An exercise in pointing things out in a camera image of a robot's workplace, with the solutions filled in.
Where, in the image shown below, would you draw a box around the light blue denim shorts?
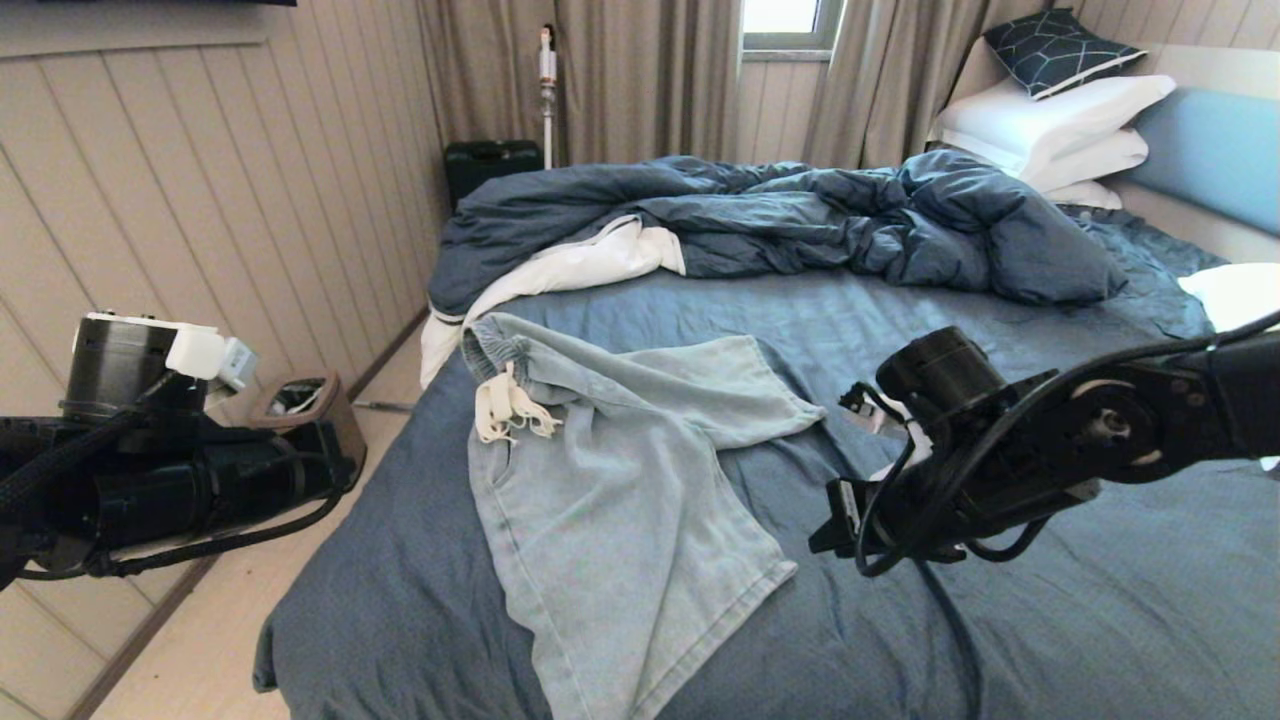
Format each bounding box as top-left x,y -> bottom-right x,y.
462,312 -> 829,720

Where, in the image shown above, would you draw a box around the dark blue crumpled duvet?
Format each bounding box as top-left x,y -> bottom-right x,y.
420,148 -> 1129,386

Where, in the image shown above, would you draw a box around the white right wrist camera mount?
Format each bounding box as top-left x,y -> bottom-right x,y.
850,385 -> 938,483

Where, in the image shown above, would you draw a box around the rubbish inside bin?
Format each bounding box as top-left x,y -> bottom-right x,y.
268,380 -> 327,417

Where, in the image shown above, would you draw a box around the black hard case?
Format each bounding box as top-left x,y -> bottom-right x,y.
444,140 -> 544,213

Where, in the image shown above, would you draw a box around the window with grey frame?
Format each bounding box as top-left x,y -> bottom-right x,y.
742,0 -> 843,53

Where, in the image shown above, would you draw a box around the blue headboard cushion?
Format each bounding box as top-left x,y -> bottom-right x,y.
1122,87 -> 1280,237

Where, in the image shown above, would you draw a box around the white stick vacuum cleaner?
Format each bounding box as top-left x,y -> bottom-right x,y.
538,25 -> 558,171

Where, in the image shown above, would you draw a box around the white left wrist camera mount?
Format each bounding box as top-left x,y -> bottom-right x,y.
85,312 -> 261,393

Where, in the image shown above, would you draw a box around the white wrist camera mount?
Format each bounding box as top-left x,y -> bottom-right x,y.
85,312 -> 261,393
850,385 -> 938,483

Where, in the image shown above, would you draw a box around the dark patterned cushion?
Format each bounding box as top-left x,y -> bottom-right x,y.
983,8 -> 1148,101

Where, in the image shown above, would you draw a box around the beige headboard panel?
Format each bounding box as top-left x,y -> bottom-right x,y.
948,38 -> 1280,264

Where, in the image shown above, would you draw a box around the beige curtain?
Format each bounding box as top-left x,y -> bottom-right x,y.
800,0 -> 1051,171
415,0 -> 743,169

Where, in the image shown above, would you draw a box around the blue bed sheet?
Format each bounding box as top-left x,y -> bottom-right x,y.
252,205 -> 1280,720

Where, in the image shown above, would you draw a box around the brown trash bin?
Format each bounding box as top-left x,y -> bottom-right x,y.
245,372 -> 368,471

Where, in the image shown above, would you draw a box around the white pillow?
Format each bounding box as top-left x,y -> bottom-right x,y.
1043,180 -> 1123,211
927,74 -> 1178,179
1018,128 -> 1150,194
1178,263 -> 1280,471

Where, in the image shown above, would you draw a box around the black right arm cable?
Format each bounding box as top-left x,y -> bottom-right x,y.
840,310 -> 1280,579

